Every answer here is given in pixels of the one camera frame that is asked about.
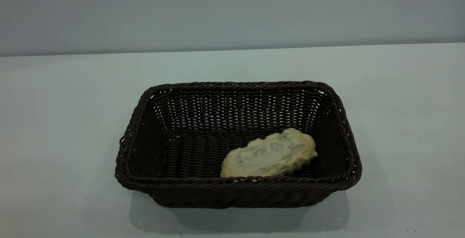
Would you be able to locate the pale yellow bread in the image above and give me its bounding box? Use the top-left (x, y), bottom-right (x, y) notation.
top-left (220, 128), bottom-right (319, 178)

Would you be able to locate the black woven basket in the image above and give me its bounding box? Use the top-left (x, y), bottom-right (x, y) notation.
top-left (114, 81), bottom-right (363, 209)

